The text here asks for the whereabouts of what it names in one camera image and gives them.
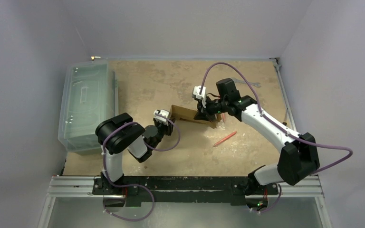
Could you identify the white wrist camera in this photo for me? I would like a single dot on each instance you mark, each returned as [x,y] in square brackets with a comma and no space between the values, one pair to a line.
[199,94]
[161,116]

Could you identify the aluminium frame rail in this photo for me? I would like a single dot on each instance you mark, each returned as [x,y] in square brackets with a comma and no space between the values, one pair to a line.
[71,204]

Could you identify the brown cardboard box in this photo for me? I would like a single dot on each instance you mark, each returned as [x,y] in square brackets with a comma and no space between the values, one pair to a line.
[184,114]

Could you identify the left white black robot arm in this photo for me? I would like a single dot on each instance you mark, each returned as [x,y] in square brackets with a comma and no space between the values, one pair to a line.
[121,133]

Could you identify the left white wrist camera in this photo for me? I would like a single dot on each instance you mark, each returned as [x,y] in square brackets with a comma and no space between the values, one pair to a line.
[161,116]

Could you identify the silver open-end wrench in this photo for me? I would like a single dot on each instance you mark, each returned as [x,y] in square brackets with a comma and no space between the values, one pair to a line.
[255,84]

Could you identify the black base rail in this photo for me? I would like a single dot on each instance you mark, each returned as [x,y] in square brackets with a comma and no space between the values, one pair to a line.
[136,190]

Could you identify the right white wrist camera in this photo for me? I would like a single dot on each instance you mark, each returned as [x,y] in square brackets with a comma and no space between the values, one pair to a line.
[199,94]

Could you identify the clear plastic storage bin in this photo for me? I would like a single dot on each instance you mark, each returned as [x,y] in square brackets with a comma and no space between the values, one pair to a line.
[90,96]

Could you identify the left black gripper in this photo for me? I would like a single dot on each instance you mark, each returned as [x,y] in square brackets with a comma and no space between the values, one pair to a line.
[169,128]

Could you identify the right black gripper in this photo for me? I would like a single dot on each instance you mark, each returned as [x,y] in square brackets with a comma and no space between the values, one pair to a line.
[206,110]

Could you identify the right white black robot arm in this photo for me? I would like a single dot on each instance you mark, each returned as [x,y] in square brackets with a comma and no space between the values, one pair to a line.
[298,157]

